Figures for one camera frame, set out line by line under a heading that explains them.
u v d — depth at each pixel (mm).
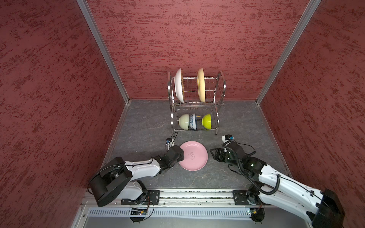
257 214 707
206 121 921
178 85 708
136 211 725
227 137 722
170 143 793
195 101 1031
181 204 729
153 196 747
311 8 714
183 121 899
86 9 711
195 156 891
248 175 558
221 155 696
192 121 914
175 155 678
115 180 427
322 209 410
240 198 741
